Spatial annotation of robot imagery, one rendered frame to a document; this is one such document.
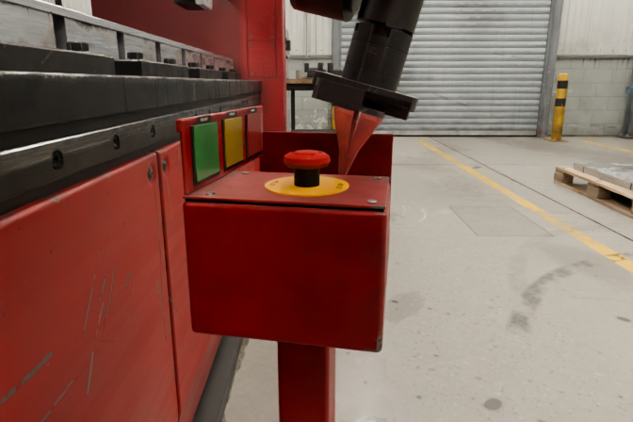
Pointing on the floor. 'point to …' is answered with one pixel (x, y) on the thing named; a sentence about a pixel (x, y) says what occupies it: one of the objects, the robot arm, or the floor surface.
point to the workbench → (307, 89)
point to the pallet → (599, 189)
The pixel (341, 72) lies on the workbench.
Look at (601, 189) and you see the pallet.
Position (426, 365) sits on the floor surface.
